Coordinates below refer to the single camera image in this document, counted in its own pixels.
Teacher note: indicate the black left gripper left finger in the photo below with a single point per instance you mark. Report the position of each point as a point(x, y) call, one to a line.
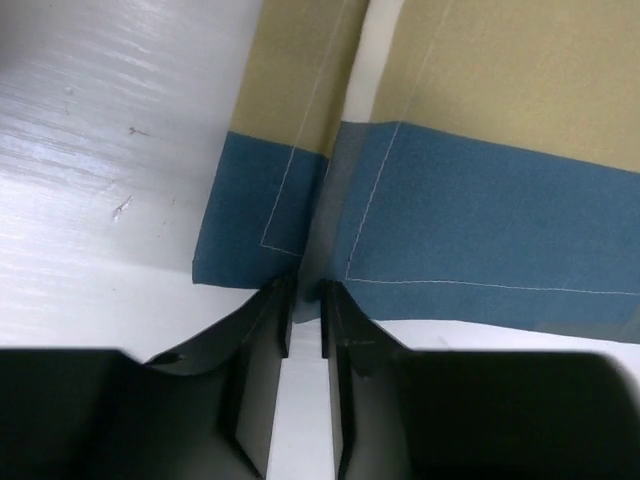
point(203, 409)

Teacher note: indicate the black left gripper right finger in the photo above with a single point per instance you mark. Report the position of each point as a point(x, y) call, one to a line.
point(401, 413)

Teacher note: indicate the blue beige white placemat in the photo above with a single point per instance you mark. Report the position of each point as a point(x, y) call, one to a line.
point(473, 161)

